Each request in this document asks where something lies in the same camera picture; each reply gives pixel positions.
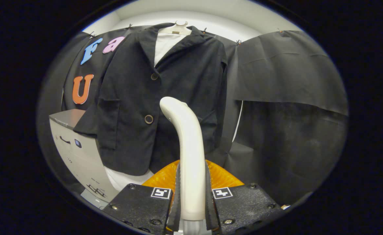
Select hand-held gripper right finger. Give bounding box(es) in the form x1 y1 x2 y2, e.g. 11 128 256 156
206 160 285 235

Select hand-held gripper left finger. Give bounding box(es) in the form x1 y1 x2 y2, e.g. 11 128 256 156
102 160 181 235

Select white garment steamer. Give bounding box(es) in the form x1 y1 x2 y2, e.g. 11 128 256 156
159 97 207 235

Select black suit jacket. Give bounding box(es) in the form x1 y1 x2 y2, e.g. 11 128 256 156
73 23 228 176

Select thin white pole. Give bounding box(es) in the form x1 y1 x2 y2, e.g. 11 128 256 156
232 101 243 142

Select grey cabinet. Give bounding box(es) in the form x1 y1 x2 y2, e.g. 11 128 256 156
49 109 120 209

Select black backdrop cloth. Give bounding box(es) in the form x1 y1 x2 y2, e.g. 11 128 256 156
38 25 348 206

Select white mannequin torso on stand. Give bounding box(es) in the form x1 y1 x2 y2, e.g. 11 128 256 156
105 20 192 192

